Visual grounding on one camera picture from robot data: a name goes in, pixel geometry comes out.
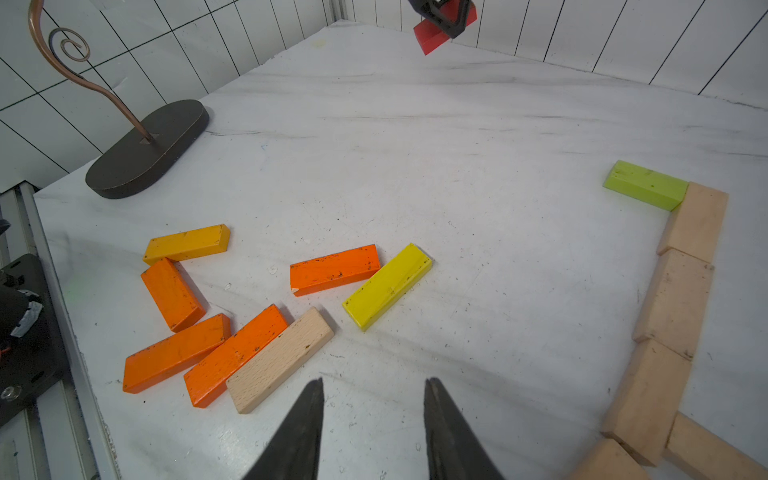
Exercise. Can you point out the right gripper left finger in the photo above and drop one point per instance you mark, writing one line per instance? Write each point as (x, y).
(294, 450)

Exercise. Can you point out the yellow-orange wooden block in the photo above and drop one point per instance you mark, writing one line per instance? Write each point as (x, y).
(188, 245)

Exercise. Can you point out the red wooden block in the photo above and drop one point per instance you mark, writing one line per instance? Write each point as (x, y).
(430, 37)

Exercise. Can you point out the orange block lying horizontal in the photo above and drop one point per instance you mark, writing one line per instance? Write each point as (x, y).
(175, 299)

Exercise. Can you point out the natural block diagonal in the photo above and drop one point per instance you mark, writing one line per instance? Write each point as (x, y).
(608, 460)
(694, 226)

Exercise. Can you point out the aluminium mounting rail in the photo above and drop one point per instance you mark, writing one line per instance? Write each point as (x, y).
(51, 426)

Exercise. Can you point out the natural block beside orange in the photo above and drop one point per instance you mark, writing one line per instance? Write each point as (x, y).
(261, 375)

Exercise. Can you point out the yellow-green block upper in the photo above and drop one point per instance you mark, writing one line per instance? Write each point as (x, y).
(387, 286)

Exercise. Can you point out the lime green block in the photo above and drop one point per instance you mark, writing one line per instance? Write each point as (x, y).
(649, 186)

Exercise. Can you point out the long orange block bottom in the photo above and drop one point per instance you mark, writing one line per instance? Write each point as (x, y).
(174, 354)

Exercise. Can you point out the orange block upper diagonal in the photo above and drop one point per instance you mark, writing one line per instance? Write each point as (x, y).
(334, 270)

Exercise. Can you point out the orange block upright middle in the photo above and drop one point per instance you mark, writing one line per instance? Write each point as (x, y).
(207, 380)

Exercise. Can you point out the natural block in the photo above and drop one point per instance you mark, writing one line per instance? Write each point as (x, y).
(642, 413)
(675, 304)
(703, 455)
(261, 375)

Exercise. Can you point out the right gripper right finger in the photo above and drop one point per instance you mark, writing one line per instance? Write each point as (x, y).
(453, 450)

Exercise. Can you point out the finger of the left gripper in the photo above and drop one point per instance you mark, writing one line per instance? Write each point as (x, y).
(449, 16)

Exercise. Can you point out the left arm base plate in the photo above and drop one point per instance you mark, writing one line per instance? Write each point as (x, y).
(33, 356)

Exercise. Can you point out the dark oval stand base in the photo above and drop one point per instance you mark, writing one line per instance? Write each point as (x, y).
(134, 163)

